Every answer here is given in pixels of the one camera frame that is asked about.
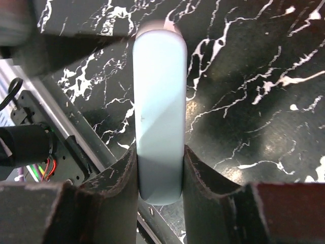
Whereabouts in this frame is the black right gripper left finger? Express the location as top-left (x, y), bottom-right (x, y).
top-left (1, 147), bottom-right (138, 243)

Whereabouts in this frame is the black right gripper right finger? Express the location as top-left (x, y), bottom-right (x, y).
top-left (183, 147), bottom-right (324, 243)

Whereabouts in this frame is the light blue stapler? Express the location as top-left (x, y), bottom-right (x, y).
top-left (132, 20), bottom-right (187, 205)

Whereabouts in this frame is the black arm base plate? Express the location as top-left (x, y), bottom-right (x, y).
top-left (10, 76), bottom-right (120, 186)

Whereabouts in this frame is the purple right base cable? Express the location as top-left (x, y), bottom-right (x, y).
top-left (14, 164), bottom-right (44, 182)

